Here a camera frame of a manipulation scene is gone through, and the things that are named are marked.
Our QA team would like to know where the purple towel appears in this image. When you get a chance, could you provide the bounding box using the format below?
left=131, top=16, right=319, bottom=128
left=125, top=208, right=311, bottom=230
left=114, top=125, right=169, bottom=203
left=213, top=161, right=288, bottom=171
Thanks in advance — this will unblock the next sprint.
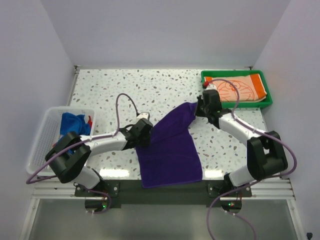
left=135, top=102, right=203, bottom=189

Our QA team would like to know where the orange Doraemon towel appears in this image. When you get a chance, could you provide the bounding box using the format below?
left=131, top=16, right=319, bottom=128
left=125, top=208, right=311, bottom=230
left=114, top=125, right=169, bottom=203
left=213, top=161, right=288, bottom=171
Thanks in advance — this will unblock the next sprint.
left=204, top=73, right=267, bottom=102

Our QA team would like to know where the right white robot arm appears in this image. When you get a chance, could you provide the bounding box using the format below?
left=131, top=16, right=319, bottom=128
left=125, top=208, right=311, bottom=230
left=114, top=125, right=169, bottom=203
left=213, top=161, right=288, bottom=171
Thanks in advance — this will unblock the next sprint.
left=195, top=89, right=288, bottom=197

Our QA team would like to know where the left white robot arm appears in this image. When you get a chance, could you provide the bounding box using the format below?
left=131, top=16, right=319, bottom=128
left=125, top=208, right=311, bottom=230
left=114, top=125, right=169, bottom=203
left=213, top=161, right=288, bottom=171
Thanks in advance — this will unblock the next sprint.
left=45, top=118, right=153, bottom=197

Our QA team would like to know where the teal and red towel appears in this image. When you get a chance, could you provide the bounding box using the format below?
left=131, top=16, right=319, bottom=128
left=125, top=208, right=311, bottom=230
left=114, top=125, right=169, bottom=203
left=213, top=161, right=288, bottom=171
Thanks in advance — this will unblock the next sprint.
left=87, top=115, right=93, bottom=128

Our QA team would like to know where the green plastic tray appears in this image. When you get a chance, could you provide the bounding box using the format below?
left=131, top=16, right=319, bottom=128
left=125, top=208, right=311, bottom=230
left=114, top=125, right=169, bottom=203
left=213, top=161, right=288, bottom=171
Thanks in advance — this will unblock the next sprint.
left=201, top=70, right=273, bottom=109

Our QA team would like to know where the blue towel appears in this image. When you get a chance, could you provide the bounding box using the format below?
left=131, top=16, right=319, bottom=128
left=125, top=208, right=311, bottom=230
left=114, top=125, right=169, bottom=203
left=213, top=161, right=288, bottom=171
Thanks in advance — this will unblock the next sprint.
left=59, top=112, right=91, bottom=137

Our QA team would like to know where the white plastic basket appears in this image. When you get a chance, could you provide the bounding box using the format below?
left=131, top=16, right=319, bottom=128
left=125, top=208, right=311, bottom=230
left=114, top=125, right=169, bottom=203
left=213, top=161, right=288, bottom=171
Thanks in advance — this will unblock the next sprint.
left=26, top=106, right=96, bottom=175

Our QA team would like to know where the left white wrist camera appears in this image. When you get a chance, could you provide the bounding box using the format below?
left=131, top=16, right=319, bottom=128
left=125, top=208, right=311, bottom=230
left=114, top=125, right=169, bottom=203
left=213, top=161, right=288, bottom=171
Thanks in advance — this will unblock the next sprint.
left=136, top=112, right=150, bottom=121

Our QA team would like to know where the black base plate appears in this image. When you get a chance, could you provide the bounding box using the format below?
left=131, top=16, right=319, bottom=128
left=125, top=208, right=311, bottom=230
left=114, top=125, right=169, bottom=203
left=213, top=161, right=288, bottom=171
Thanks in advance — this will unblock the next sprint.
left=74, top=178, right=252, bottom=210

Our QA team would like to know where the aluminium rail frame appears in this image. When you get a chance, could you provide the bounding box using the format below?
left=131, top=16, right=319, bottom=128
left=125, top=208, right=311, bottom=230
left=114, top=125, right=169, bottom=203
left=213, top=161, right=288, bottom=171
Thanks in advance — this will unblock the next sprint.
left=31, top=178, right=295, bottom=200

